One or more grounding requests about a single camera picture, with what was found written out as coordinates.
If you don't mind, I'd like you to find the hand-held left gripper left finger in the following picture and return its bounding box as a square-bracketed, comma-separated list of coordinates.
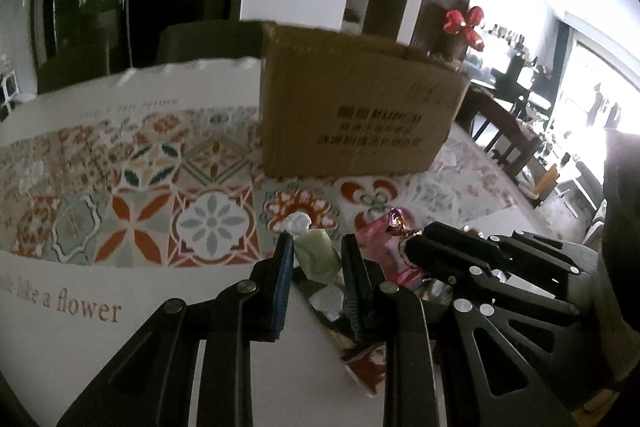
[57, 232, 296, 427]

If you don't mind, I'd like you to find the green candy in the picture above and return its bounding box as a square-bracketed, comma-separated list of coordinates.
[282, 212, 346, 285]

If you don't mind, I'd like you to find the brown wooden chair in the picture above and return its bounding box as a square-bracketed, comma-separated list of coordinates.
[467, 89, 543, 180]

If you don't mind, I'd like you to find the brown cardboard box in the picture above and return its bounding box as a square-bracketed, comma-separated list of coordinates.
[259, 22, 472, 178]

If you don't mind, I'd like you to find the dark upholstered chair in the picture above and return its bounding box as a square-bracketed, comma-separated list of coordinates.
[37, 44, 133, 94]
[159, 21, 266, 68]

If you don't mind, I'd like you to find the white cube shelf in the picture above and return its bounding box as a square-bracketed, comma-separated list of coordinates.
[0, 72, 21, 108]

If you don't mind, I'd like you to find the golden brown snack packet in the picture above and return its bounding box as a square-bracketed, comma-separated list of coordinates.
[414, 277, 455, 308]

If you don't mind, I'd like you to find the patterned floral tablecloth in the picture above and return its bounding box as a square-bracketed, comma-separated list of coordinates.
[0, 57, 551, 427]

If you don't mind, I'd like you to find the bright window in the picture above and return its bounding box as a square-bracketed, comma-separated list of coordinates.
[560, 32, 640, 138]

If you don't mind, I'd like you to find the pink candy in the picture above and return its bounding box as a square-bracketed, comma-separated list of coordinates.
[355, 207, 426, 293]

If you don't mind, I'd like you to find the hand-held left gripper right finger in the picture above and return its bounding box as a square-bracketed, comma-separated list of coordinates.
[340, 234, 576, 427]

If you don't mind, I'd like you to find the silver snack wrapper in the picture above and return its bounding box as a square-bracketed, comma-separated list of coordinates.
[307, 284, 346, 323]

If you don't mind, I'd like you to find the red flower decoration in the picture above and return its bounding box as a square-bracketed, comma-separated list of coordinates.
[444, 6, 487, 52]

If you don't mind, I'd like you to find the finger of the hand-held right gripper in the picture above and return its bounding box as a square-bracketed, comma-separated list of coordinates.
[404, 222, 621, 408]
[489, 230, 599, 303]

